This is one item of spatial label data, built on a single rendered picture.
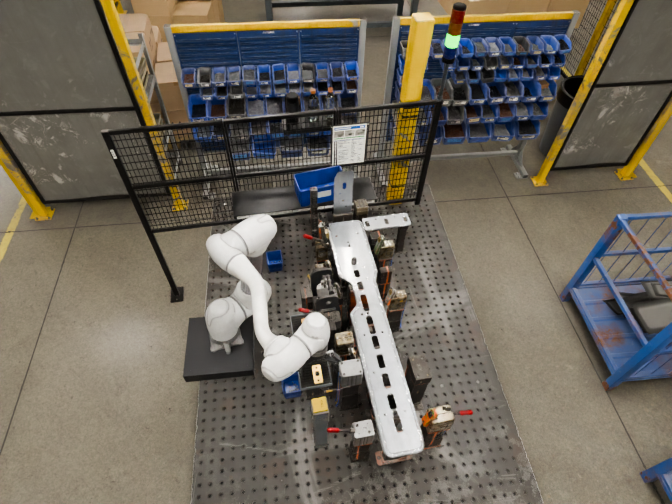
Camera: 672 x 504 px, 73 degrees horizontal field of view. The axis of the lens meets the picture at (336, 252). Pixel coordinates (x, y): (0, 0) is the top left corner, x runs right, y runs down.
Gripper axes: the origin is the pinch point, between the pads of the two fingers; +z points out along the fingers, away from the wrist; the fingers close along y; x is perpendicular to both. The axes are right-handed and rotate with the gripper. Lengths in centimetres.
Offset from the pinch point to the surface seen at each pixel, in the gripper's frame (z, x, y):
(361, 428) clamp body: 14.0, -22.9, 15.4
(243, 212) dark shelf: 17, 117, -28
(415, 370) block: 17.1, 0.0, 46.6
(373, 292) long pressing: 20, 48, 38
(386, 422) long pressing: 20.0, -20.3, 27.6
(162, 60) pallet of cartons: 45, 366, -97
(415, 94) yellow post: -39, 141, 80
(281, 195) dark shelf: 17, 128, -3
